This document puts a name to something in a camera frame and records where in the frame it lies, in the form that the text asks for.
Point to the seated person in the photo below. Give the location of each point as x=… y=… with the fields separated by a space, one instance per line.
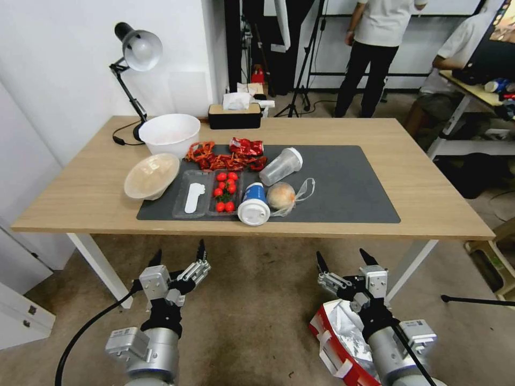
x=442 y=100

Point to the black desk lamp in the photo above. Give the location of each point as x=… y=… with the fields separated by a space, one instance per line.
x=141 y=46

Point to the red fire extinguisher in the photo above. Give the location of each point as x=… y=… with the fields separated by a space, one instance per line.
x=258 y=75

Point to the clear plastic bowl lid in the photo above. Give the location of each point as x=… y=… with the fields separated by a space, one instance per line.
x=151 y=177

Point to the black tripod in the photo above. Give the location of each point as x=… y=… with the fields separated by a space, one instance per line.
x=307 y=52

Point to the brown cardboard box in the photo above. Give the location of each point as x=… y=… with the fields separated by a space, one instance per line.
x=251 y=88

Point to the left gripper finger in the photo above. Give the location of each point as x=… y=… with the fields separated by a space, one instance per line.
x=157 y=259
x=198 y=271

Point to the white plastic bowl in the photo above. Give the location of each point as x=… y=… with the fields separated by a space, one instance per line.
x=169 y=130

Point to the green plastic stool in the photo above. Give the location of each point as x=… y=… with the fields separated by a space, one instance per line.
x=493 y=261

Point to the blue white bottle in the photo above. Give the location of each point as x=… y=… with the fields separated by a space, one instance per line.
x=495 y=85

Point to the white tissue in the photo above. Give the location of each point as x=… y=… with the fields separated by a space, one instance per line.
x=235 y=100

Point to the clear plastic tray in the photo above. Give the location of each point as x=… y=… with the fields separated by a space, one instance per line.
x=181 y=201

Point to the dark grey table mat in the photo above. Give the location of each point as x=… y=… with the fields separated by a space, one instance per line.
x=346 y=189

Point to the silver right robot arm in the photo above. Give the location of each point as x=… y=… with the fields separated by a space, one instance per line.
x=388 y=356

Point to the clear cherry tomato box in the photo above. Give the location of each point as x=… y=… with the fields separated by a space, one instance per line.
x=237 y=197

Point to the black bag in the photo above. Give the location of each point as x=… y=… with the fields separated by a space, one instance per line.
x=468 y=175

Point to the red dried chili strips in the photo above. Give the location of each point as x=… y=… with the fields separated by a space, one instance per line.
x=213 y=161

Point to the red white food delivery bag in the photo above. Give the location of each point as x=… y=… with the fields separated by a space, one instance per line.
x=342 y=321

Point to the white cabinet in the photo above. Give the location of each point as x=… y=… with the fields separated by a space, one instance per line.
x=22 y=201

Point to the black tripod leg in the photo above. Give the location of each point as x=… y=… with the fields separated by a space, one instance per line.
x=479 y=300

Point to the bun in clear plastic bag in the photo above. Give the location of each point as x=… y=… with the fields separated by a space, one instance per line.
x=281 y=196

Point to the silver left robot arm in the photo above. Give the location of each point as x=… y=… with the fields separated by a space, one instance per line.
x=159 y=356

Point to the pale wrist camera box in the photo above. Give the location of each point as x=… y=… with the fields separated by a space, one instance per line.
x=375 y=282
x=154 y=282

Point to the standing person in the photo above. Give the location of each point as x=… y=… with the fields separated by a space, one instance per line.
x=376 y=48

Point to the dark monitor screen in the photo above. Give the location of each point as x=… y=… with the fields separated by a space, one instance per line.
x=497 y=44

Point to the black tissue box wooden lid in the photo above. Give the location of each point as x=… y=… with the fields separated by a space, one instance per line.
x=235 y=118

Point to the white table leg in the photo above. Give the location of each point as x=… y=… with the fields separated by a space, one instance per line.
x=104 y=273
x=410 y=269

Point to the red crumpled snack wrapper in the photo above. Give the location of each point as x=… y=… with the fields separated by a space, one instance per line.
x=245 y=146

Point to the wooden desk white frame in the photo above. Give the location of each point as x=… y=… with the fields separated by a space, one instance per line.
x=462 y=132

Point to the blue white paper cup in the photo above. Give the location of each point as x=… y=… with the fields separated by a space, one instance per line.
x=253 y=205

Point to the clear plastic cup white lid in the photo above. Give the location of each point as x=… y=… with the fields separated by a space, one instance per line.
x=279 y=167

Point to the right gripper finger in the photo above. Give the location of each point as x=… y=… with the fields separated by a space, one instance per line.
x=369 y=259
x=332 y=281

